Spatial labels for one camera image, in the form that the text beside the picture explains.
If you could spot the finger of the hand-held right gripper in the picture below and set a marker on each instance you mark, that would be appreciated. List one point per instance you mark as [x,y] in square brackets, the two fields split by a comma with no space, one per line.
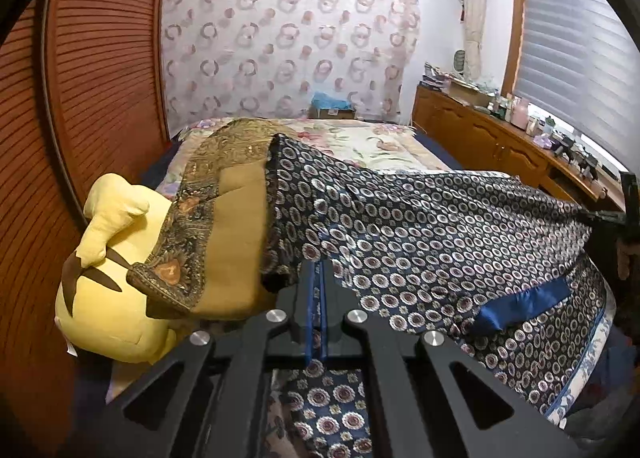
[602,216]

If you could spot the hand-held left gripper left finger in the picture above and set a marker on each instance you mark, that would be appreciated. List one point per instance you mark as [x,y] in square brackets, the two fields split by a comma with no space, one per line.
[300,318]

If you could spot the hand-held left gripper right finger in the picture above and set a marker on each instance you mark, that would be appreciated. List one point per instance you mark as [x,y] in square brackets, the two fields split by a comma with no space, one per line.
[332,323]

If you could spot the navy circle-print garment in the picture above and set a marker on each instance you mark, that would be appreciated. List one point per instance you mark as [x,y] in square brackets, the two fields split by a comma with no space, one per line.
[425,238]

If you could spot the person's right hand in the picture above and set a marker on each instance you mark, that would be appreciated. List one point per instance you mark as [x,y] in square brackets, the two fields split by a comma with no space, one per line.
[626,258]

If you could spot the purple tissue pack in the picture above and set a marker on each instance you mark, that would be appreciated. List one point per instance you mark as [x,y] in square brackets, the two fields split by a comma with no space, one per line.
[542,140]

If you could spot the brown paisley garment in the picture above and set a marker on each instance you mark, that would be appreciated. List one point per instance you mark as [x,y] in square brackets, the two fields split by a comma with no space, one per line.
[235,238]

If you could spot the green-capped bottle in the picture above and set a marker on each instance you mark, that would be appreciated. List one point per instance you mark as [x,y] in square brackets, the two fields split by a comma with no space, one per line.
[548,125]

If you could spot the pink bottle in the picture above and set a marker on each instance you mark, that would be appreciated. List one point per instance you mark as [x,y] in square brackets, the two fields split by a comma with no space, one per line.
[520,113]

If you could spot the wooden sideboard cabinet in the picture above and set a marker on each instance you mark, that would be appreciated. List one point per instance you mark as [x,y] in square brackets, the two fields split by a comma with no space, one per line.
[475,133]

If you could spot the grey window blind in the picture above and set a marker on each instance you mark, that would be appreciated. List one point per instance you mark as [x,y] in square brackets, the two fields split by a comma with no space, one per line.
[575,48]

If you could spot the floral blanket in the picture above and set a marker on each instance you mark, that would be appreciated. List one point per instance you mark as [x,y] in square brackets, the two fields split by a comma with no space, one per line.
[360,143]

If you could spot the open cardboard box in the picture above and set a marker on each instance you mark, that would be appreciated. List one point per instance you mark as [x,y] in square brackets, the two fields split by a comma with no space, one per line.
[467,93]

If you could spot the yellow plush toy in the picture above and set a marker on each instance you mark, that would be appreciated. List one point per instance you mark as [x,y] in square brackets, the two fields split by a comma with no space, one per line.
[115,318]

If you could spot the small cardboard box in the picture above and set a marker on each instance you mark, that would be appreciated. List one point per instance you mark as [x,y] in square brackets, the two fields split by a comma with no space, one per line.
[332,114]

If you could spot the small round fan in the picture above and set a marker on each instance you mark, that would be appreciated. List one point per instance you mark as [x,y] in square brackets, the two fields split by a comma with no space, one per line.
[458,60]

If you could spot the pile of papers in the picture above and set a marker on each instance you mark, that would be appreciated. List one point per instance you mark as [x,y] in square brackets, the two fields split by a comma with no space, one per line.
[432,75]

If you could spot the beige lace curtain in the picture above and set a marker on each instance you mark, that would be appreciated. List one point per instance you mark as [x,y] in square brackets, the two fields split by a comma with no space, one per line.
[472,13]

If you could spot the circle-print sheer curtain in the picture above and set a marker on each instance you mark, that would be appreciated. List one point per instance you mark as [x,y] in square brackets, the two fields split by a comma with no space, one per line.
[280,38]

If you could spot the wooden louvered wardrobe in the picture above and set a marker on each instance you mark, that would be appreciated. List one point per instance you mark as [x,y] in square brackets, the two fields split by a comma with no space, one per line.
[100,63]

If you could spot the wooden window frame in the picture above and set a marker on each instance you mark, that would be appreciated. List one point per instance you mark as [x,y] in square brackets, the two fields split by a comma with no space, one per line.
[515,38]

